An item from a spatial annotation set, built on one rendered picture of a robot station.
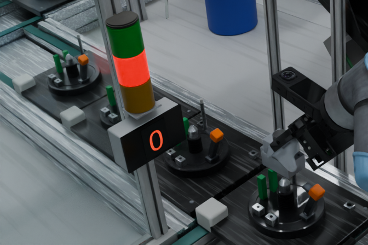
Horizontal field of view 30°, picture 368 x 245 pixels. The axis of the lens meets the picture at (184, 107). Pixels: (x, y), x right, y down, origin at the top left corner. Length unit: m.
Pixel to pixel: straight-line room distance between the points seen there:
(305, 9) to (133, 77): 1.25
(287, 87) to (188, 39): 1.08
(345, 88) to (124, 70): 0.33
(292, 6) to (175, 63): 0.47
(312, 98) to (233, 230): 0.33
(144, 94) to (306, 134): 0.26
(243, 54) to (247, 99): 0.24
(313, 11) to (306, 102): 1.18
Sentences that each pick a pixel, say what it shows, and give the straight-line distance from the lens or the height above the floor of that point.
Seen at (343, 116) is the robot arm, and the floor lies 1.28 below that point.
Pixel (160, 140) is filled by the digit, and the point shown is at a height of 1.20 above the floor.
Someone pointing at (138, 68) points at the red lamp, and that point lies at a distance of 1.04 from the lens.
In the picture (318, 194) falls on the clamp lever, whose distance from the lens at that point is 1.18.
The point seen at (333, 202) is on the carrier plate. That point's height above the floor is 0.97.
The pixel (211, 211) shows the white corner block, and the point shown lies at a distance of 1.28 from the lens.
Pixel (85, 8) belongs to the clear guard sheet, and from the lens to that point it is 1.02.
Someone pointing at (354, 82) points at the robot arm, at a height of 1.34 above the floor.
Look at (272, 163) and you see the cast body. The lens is 1.20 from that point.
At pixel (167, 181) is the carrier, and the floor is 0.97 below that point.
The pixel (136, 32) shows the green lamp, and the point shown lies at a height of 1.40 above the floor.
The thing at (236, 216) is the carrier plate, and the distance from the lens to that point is 1.29.
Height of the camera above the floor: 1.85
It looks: 33 degrees down
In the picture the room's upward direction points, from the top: 10 degrees counter-clockwise
